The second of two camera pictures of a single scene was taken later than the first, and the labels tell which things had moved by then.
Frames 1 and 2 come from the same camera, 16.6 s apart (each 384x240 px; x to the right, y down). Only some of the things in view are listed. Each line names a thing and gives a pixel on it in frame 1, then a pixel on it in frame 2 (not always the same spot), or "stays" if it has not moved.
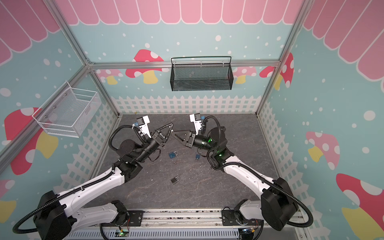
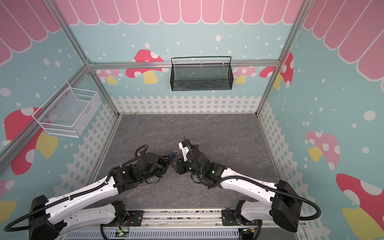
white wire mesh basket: x=67 y=111 stays
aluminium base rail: x=189 y=224 stays
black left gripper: x=160 y=140 → x=164 y=162
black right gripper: x=190 y=139 → x=181 y=165
